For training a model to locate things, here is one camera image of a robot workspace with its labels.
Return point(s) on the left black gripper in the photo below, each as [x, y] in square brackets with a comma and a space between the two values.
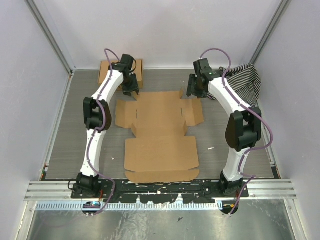
[134, 87]

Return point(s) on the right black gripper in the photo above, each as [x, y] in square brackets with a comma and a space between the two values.
[191, 90]

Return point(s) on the brown cardboard box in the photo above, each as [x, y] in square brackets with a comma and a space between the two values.
[137, 67]
[161, 151]

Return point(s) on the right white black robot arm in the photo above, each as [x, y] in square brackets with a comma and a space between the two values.
[244, 125]

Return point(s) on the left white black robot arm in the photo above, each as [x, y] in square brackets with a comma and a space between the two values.
[97, 119]

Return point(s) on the folded brown cardboard box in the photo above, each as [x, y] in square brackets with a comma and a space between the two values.
[137, 67]

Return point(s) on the striped black white cloth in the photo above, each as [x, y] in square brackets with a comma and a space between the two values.
[246, 83]

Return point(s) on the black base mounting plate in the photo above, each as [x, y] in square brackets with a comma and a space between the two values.
[197, 191]

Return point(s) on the aluminium front rail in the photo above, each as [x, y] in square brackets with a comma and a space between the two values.
[254, 189]

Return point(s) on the right aluminium corner post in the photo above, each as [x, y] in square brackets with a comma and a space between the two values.
[272, 25]

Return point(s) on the aluminium corner post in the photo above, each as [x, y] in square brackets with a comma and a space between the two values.
[44, 19]
[272, 25]

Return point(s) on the left aluminium corner post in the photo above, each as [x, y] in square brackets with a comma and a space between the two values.
[44, 19]

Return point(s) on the white slotted cable duct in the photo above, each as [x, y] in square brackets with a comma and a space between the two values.
[80, 206]

